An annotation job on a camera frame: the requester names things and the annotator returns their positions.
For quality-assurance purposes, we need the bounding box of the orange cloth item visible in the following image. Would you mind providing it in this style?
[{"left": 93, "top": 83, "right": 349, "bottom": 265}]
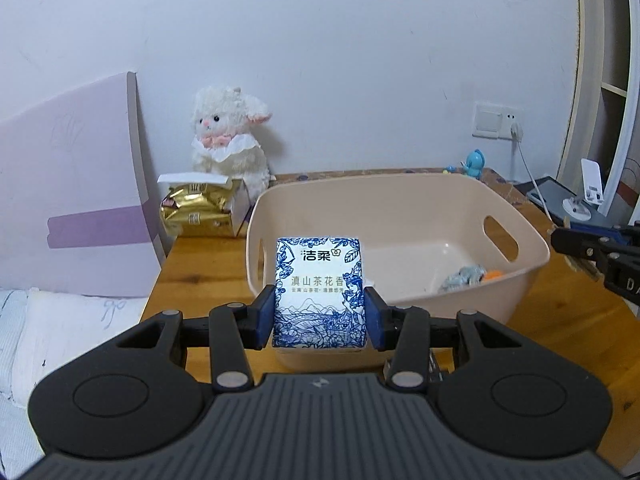
[{"left": 482, "top": 270, "right": 504, "bottom": 281}]

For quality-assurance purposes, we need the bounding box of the green plaid scrunchie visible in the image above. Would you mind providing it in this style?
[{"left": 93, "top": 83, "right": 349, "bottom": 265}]
[{"left": 438, "top": 266, "right": 486, "bottom": 292}]

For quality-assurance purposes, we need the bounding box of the blue white tissue pack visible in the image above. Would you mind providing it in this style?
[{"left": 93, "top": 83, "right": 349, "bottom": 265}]
[{"left": 272, "top": 237, "right": 367, "bottom": 349}]

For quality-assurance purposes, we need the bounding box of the white phone stand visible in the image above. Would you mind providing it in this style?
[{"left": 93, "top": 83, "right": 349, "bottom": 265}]
[{"left": 562, "top": 158, "right": 604, "bottom": 222}]

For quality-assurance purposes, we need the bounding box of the black small box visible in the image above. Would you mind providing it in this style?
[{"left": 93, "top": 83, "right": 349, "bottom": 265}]
[{"left": 382, "top": 350, "right": 449, "bottom": 382}]

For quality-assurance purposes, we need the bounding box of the white pillow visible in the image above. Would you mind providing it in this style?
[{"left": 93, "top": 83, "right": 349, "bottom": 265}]
[{"left": 10, "top": 288, "right": 148, "bottom": 408}]

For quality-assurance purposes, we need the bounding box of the light blue bedsheet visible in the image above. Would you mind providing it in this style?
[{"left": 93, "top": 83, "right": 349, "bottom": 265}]
[{"left": 0, "top": 289, "right": 43, "bottom": 479}]

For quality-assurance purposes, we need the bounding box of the beige plastic storage bin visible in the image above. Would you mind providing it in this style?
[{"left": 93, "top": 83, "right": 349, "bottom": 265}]
[{"left": 245, "top": 173, "right": 551, "bottom": 372}]

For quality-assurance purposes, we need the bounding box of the blue toy figure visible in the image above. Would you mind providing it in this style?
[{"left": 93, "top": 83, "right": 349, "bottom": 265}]
[{"left": 442, "top": 150, "right": 486, "bottom": 180}]

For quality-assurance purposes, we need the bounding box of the gold tissue pack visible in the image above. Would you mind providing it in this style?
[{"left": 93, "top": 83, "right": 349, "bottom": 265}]
[{"left": 160, "top": 183, "right": 236, "bottom": 237}]

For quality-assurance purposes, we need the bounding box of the white plush lamb toy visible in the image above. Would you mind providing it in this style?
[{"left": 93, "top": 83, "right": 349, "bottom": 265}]
[{"left": 192, "top": 87, "right": 271, "bottom": 205}]

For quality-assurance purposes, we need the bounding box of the white shelf frame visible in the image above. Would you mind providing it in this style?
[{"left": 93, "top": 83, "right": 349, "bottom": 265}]
[{"left": 558, "top": 0, "right": 639, "bottom": 223}]

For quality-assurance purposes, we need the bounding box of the white plug and cable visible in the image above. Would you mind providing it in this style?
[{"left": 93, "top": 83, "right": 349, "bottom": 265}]
[{"left": 508, "top": 122, "right": 557, "bottom": 226}]

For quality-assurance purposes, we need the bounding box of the white wall socket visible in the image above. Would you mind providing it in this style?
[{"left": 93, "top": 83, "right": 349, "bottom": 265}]
[{"left": 472, "top": 102, "right": 525, "bottom": 141}]

